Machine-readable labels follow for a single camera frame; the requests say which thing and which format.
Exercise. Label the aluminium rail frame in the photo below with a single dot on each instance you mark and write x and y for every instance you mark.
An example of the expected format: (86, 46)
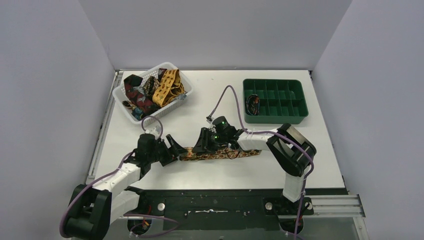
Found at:
(324, 206)

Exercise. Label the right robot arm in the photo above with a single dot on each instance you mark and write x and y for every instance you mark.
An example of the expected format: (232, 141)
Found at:
(293, 152)

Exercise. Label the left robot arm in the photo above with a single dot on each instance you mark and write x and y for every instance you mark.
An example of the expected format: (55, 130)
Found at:
(94, 206)

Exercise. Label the rolled dark patterned tie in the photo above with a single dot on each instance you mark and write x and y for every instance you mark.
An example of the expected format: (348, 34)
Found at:
(252, 105)

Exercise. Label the beige paisley patterned tie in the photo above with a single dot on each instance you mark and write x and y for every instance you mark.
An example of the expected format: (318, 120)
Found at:
(218, 155)

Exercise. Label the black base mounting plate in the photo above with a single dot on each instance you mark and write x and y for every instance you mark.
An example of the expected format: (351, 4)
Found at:
(234, 209)

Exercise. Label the dark brown patterned tie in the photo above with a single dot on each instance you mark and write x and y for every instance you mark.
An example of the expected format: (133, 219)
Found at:
(153, 82)

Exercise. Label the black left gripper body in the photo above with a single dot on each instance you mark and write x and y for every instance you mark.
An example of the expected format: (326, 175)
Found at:
(166, 151)

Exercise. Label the yellow patterned tie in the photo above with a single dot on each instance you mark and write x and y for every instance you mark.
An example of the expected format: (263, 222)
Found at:
(169, 88)

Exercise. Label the green divided plastic tray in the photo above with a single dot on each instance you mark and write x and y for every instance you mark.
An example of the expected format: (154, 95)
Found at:
(282, 101)

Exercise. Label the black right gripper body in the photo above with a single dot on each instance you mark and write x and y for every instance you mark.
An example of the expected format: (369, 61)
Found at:
(218, 138)

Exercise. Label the dark red patterned tie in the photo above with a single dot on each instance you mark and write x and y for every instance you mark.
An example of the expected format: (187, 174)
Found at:
(134, 93)

